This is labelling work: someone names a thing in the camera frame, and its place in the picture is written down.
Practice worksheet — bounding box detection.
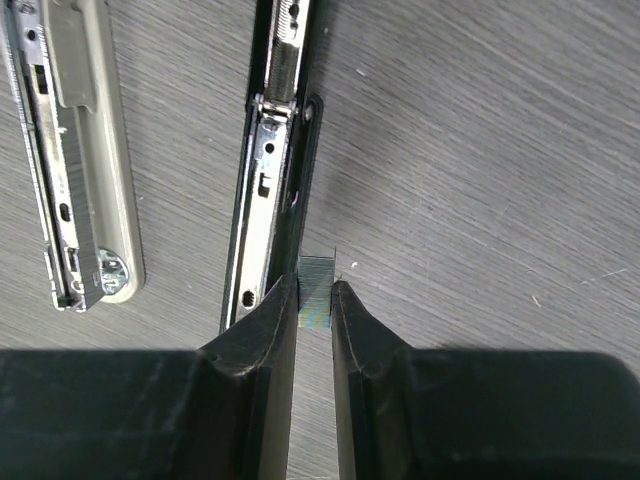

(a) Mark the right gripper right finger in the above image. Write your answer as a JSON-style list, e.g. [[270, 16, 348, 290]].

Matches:
[[331, 281, 639, 479]]

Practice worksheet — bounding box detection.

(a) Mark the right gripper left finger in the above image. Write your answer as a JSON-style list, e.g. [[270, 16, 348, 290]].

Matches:
[[1, 275, 298, 479]]

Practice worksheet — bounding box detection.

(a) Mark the grey staple strip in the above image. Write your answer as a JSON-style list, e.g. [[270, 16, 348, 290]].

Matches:
[[298, 255, 336, 329]]

